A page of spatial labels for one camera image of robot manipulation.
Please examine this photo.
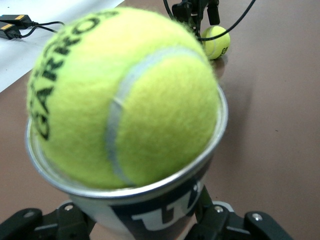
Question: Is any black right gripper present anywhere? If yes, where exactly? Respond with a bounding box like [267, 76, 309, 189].
[171, 0, 221, 26]

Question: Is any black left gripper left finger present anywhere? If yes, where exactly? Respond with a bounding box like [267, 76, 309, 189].
[37, 201, 97, 240]

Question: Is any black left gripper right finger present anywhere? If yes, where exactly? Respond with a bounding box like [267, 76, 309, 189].
[184, 186, 251, 240]

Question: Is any yellow tennis ball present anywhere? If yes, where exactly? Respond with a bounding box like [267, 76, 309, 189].
[201, 25, 231, 60]
[26, 6, 221, 190]

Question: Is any clear tennis ball can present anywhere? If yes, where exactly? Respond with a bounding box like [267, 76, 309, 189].
[24, 83, 230, 240]

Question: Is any black adapter with yellow label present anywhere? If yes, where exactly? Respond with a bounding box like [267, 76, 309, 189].
[0, 14, 33, 26]
[0, 21, 22, 40]

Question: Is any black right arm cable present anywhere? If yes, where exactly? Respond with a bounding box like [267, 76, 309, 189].
[162, 0, 257, 41]

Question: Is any thin black adapter cable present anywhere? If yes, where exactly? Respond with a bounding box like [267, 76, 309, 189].
[29, 20, 66, 27]
[14, 24, 60, 40]

